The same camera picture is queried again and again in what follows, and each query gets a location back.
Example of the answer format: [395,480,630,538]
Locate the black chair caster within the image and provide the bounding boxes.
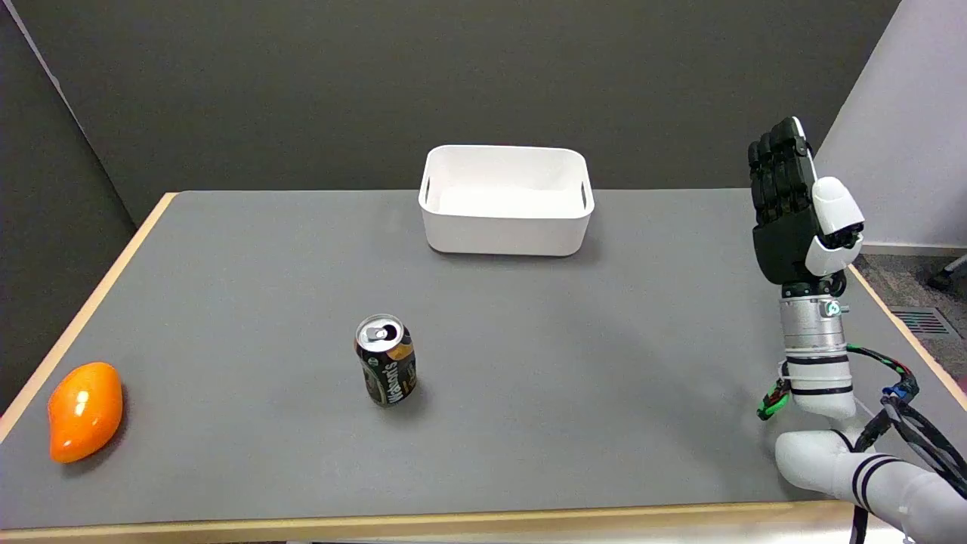
[928,255,967,292]

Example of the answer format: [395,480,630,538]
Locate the orange mango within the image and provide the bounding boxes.
[48,362,124,464]

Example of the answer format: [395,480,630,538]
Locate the green wire loop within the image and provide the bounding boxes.
[758,378,792,421]

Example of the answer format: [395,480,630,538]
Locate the black drink can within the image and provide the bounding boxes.
[354,314,418,407]

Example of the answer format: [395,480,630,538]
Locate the black wrapped cable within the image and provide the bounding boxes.
[851,393,967,544]

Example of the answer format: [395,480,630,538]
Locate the black braided cable with coloured wires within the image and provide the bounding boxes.
[846,344,921,403]

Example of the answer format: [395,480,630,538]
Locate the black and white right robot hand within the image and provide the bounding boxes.
[748,116,866,298]

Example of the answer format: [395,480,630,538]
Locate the floor vent grille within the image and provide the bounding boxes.
[889,306,954,337]

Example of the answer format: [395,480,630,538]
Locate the white plastic bin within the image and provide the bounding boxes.
[419,145,595,257]

